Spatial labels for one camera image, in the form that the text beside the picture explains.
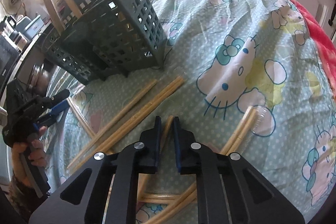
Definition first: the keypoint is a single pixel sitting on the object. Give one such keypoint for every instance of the steel pots on shelf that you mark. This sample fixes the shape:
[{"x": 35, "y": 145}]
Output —
[{"x": 40, "y": 77}]

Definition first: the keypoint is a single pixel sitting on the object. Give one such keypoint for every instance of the dark green utensil basket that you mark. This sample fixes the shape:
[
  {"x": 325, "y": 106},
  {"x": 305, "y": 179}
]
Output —
[{"x": 111, "y": 37}]

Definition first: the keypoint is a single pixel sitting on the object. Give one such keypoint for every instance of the Hello Kitty teal tablecloth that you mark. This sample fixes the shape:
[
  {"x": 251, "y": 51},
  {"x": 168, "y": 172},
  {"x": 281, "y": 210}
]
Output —
[{"x": 233, "y": 54}]

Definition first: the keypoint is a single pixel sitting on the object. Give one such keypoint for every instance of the person's left hand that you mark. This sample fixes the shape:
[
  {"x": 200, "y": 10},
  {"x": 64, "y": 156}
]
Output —
[{"x": 37, "y": 158}]

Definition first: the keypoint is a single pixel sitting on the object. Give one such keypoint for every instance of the bamboo chopstick bottom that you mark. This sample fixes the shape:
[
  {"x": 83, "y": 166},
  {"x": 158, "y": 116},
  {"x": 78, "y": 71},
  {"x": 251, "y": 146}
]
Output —
[{"x": 182, "y": 201}]

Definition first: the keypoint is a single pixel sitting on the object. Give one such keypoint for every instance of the blue plastic box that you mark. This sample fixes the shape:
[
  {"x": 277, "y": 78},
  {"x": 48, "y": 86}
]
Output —
[{"x": 29, "y": 27}]

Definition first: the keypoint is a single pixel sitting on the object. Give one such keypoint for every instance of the wrapped chopstick pair right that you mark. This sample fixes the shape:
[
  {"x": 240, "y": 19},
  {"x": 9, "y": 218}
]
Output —
[{"x": 249, "y": 123}]

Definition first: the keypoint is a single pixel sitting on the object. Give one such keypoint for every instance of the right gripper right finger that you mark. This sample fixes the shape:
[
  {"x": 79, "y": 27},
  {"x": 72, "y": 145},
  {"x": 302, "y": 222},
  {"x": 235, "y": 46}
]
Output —
[{"x": 184, "y": 156}]

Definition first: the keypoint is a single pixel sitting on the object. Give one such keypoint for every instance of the chopstick bundle in basket left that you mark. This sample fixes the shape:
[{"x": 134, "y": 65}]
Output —
[{"x": 61, "y": 10}]

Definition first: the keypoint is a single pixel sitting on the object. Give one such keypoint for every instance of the black microwave oven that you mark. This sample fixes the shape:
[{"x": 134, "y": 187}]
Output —
[{"x": 9, "y": 57}]

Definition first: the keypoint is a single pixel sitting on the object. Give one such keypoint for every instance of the bamboo chopstick pair centre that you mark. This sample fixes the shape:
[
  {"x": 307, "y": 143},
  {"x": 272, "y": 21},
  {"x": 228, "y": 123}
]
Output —
[{"x": 134, "y": 120}]

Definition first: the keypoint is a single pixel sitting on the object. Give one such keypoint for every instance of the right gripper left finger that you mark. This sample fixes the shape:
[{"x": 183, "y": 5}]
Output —
[{"x": 149, "y": 154}]

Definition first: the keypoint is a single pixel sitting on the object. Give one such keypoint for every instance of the bamboo chopstick single left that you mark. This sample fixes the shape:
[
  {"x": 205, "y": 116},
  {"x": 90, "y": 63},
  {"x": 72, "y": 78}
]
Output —
[{"x": 113, "y": 121}]

